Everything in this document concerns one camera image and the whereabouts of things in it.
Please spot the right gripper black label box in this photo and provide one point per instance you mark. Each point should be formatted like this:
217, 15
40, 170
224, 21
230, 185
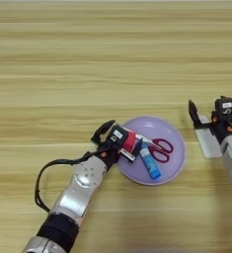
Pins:
225, 105

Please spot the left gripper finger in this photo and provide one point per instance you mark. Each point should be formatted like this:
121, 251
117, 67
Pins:
139, 148
99, 133

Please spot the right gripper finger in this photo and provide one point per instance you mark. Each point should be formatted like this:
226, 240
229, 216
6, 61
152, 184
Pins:
193, 113

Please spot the white rectangular box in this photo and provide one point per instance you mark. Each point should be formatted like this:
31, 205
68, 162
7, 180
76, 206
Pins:
209, 143

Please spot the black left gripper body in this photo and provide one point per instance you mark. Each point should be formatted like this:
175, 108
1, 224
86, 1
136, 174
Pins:
109, 153

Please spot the round purple plate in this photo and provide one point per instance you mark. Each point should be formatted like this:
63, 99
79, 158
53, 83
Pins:
173, 164

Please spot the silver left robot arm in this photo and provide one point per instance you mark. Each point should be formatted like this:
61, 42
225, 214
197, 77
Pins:
81, 187

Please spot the blue glue stick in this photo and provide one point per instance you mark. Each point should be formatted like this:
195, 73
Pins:
150, 163

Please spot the red cube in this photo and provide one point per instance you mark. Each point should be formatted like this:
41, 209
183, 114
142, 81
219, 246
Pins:
130, 141

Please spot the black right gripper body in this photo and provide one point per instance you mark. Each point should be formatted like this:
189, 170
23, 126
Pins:
224, 126

